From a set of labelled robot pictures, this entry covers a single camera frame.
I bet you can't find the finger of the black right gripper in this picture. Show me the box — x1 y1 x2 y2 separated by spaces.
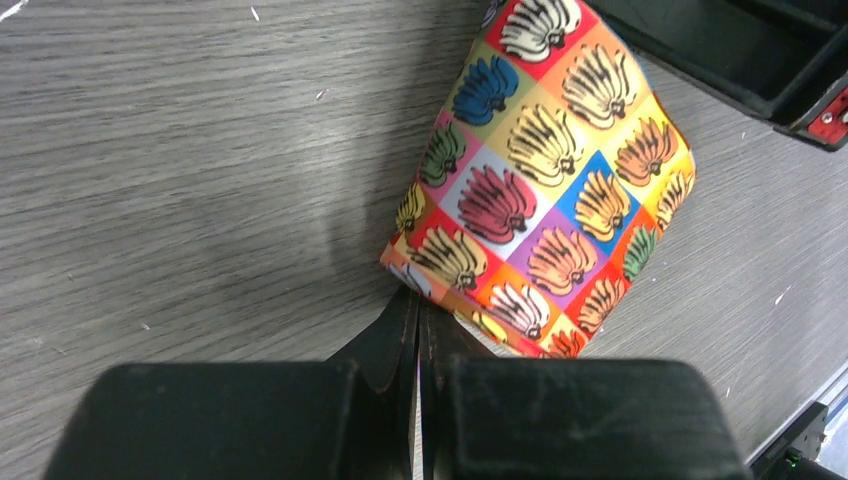
589 0 847 152

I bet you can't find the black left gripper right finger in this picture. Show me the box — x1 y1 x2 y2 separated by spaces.
418 302 751 479

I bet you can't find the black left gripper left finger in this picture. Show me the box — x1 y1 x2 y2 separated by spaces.
45 287 420 479

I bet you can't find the colourful shell pattern tie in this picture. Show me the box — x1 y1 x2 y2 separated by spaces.
381 1 696 358

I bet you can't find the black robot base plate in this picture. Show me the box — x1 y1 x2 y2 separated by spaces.
750 402 846 480

